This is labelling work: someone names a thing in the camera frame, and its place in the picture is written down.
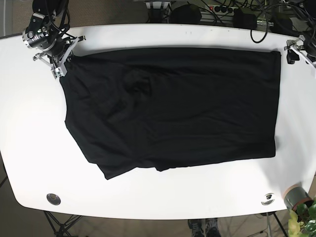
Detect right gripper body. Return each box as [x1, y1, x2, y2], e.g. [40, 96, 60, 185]
[23, 12, 85, 79]

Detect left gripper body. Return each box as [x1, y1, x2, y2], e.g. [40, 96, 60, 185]
[284, 35, 316, 67]

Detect plain black T-shirt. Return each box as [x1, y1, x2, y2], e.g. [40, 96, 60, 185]
[60, 47, 281, 179]

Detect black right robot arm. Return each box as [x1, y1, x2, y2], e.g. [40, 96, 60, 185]
[22, 0, 85, 79]

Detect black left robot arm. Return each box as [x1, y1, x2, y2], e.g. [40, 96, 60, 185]
[250, 0, 316, 68]

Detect grey plant pot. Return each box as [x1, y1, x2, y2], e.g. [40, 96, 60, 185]
[282, 185, 314, 212]

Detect right metal table grommet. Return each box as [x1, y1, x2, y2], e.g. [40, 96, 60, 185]
[261, 193, 276, 206]

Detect metal table grommet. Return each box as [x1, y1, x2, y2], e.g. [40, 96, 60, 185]
[261, 193, 276, 206]
[46, 194, 61, 205]

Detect left metal table grommet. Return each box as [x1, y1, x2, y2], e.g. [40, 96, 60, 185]
[46, 194, 61, 205]

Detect green potted plant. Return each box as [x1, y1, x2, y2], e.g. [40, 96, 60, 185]
[288, 200, 316, 237]

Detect person's dark shoes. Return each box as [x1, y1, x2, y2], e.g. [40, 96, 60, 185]
[188, 218, 221, 237]

